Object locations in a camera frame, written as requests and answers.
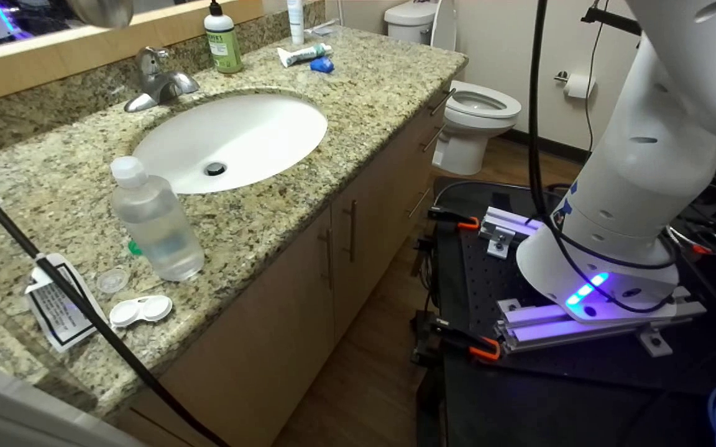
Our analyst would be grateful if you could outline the white teal toothpaste tube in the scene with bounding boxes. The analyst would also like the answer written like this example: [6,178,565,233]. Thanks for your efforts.
[276,42,334,69]

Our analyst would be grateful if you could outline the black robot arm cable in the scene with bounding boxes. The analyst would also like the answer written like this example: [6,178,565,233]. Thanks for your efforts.
[525,0,687,318]

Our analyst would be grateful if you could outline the black camera stand bracket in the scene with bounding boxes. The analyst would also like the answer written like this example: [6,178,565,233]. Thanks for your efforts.
[579,6,645,37]

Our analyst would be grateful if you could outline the black power cable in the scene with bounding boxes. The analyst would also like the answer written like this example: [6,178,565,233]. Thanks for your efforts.
[0,163,230,447]

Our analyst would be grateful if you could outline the white upright electric toothbrush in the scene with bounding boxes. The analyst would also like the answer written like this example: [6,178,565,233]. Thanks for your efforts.
[284,0,308,50]

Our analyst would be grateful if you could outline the clear plastic water bottle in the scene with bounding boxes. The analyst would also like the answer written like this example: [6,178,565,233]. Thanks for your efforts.
[108,155,206,287]

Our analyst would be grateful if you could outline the toilet paper roll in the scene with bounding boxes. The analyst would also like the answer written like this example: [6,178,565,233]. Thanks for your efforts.
[561,73,599,106]

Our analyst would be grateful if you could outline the aluminium robot base rails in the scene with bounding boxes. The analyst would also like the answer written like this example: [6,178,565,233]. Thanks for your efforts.
[481,207,711,361]

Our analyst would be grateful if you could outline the metal cabinet handle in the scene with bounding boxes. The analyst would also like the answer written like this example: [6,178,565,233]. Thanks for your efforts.
[317,230,338,293]
[341,199,360,267]

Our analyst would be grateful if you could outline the white oval sink basin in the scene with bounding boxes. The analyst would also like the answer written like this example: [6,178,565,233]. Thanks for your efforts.
[130,93,332,199]

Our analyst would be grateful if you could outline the wooden vanity cabinet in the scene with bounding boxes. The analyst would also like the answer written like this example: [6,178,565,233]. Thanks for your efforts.
[111,83,453,447]

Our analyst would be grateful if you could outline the black robot cart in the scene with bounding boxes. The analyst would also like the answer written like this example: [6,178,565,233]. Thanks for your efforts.
[412,179,716,447]

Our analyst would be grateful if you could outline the wood framed wall mirror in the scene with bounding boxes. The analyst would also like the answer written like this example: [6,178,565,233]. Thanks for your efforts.
[0,0,328,114]

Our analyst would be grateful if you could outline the chrome sink faucet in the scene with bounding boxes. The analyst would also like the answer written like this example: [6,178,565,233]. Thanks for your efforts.
[121,46,202,118]

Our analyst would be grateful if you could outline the white toilet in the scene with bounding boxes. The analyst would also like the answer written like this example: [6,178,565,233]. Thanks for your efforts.
[384,0,525,179]

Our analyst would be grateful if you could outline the small clear plastic lid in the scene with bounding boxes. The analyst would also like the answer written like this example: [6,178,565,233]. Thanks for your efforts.
[92,263,133,300]

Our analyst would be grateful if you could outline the white contact lens case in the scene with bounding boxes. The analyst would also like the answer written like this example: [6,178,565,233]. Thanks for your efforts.
[108,293,177,334]

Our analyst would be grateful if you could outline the green soap pump bottle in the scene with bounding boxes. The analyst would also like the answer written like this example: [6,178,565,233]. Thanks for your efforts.
[202,0,246,79]

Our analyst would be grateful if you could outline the orange black clamp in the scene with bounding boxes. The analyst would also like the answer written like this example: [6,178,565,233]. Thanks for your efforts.
[425,207,484,237]
[410,317,507,369]

